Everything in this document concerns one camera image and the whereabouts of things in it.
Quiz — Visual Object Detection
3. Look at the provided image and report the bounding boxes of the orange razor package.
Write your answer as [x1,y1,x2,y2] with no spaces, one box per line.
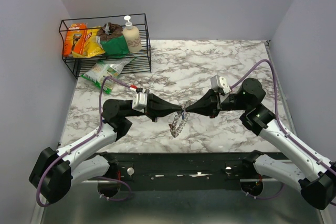
[63,23,87,57]

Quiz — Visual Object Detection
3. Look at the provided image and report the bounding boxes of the metal disc with keyrings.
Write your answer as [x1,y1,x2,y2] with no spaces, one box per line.
[169,100,192,138]

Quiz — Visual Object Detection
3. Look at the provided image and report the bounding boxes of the black wire basket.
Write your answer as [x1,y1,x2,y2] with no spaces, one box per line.
[59,13,152,78]

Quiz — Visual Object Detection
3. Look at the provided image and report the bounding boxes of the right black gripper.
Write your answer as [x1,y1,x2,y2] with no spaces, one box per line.
[186,88,249,118]

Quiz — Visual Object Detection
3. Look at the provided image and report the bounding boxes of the yellow chips bag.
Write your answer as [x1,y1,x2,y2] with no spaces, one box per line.
[72,26,105,58]

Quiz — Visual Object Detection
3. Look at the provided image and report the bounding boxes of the beige pump soap bottle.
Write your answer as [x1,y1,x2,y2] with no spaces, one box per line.
[123,15,142,53]

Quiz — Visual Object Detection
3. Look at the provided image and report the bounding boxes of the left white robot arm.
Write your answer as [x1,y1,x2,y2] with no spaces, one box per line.
[29,92,182,207]

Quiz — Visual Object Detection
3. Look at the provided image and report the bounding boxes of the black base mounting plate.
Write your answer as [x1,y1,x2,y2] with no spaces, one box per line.
[86,152,289,192]

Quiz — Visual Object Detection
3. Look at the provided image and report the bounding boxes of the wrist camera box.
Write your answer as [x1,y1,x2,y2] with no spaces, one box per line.
[132,88,149,112]
[210,75,232,95]

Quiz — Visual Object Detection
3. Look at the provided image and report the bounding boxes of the green and brown bag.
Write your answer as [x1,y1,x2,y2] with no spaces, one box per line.
[97,22,129,58]

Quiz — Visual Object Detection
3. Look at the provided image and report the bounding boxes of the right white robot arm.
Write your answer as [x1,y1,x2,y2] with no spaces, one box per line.
[186,76,335,210]

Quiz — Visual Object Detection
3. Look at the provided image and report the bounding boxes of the key with blue tag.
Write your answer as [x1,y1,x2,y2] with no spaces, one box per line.
[175,110,187,120]

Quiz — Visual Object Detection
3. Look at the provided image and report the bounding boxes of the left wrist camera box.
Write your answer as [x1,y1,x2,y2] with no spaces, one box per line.
[132,88,149,112]

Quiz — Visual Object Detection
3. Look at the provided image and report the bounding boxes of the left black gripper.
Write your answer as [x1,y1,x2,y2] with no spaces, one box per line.
[125,89,182,123]

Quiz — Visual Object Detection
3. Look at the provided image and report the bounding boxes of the green white snack bag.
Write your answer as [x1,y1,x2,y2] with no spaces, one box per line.
[81,58,135,88]

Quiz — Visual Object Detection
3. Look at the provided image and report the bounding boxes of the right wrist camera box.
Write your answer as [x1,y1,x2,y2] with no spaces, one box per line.
[210,75,232,95]

